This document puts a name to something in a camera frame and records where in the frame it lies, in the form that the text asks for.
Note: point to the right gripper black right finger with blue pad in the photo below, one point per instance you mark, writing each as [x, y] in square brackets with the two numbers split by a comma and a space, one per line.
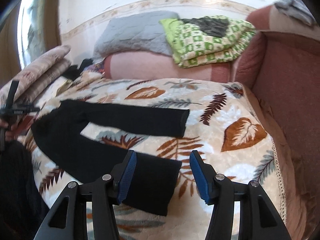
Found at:
[259, 218]

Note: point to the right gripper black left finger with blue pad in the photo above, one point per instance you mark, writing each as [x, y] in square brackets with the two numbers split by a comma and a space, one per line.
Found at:
[67, 217]

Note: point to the black knit pants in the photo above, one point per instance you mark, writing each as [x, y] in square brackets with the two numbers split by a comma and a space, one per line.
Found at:
[58, 135]

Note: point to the person's left hand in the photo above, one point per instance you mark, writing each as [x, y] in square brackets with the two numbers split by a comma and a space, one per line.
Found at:
[20, 127]

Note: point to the brown striped floral pillow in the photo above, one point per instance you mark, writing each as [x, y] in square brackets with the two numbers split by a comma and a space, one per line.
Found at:
[35, 70]

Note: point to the white cloth yellow trim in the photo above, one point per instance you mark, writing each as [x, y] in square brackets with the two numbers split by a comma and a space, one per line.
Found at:
[56, 88]

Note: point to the beige leaf pattern blanket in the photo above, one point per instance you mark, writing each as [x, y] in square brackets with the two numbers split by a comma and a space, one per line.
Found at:
[82, 133]

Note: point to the black garment in background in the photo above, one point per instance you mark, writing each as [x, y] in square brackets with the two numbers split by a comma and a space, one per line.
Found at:
[74, 71]

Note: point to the pink quilted folded blanket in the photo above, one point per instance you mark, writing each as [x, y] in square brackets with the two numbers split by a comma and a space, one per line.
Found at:
[145, 65]

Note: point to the green patterned folded quilt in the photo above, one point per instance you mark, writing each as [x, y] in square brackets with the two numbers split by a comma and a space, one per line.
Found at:
[192, 47]

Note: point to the grey quilted blanket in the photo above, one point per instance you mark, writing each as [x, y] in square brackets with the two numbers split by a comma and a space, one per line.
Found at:
[142, 32]

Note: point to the dark cloth on green quilt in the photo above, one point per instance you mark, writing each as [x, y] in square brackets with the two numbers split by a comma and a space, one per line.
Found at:
[215, 27]

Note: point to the grey cloth on headboard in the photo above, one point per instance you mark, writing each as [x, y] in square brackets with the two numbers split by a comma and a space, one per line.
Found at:
[296, 9]

